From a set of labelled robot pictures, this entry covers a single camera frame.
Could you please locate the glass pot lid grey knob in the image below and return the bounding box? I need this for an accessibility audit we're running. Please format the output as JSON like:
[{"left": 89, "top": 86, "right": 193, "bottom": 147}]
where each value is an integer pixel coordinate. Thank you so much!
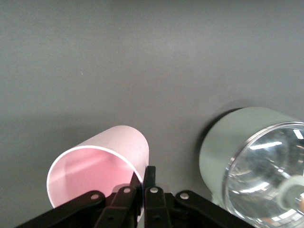
[{"left": 224, "top": 121, "right": 304, "bottom": 228}]

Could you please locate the pale grey cooking pot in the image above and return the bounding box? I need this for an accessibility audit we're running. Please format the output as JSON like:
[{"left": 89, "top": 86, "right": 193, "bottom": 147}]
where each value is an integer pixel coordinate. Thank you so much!
[{"left": 199, "top": 106, "right": 304, "bottom": 228}]

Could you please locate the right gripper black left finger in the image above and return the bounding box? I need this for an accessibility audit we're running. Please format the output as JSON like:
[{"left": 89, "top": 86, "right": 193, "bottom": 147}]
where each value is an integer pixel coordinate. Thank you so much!
[{"left": 14, "top": 172, "right": 143, "bottom": 228}]

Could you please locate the pink plastic cup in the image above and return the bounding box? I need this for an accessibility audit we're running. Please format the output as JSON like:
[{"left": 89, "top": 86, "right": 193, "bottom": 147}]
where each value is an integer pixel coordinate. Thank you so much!
[{"left": 46, "top": 125, "right": 150, "bottom": 224}]

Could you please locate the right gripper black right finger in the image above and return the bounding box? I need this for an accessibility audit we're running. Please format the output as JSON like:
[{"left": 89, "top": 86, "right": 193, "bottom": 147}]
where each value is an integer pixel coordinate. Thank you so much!
[{"left": 143, "top": 165, "right": 246, "bottom": 228}]

